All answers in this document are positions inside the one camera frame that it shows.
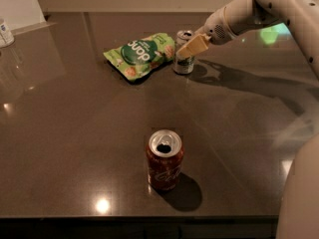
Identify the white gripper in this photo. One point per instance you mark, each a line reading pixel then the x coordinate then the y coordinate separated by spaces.
pixel 215 26

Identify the green silver 7up can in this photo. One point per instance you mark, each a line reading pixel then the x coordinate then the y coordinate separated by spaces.
pixel 180 65

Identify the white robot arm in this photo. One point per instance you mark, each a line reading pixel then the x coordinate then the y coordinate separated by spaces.
pixel 299 211

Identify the red coke can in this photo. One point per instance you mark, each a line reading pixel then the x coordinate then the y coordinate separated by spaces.
pixel 164 154

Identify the green snack chip bag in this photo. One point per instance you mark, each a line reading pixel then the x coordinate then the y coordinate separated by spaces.
pixel 138 58

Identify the white bottle at left edge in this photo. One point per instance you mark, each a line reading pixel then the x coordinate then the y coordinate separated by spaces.
pixel 6 36

